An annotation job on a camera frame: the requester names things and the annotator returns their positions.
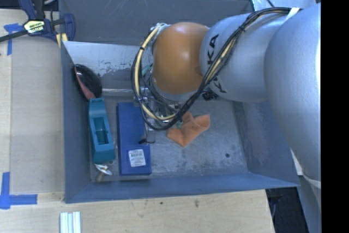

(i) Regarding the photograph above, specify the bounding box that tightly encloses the pale grey metal gripper finger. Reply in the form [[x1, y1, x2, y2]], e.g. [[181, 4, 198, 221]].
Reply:
[[146, 128, 157, 144]]

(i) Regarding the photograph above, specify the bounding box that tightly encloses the blue box with white label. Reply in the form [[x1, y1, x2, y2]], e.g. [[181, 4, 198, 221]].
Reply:
[[116, 101, 153, 176]]

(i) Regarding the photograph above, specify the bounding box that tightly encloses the orange cloth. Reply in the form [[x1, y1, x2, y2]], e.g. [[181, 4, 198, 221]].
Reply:
[[166, 111, 212, 148]]

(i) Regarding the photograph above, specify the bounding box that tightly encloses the teal box with window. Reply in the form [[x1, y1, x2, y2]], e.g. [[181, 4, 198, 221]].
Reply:
[[87, 97, 116, 165]]

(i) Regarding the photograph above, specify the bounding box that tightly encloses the small silver and brass object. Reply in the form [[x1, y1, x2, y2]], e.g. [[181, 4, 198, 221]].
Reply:
[[93, 162, 114, 182]]

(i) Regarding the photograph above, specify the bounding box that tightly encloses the grey metal bin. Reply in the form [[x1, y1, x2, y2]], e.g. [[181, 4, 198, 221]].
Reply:
[[57, 0, 301, 204]]

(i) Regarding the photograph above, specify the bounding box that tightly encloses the pale wood flat board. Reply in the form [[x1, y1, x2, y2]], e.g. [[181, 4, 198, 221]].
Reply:
[[10, 34, 66, 195]]

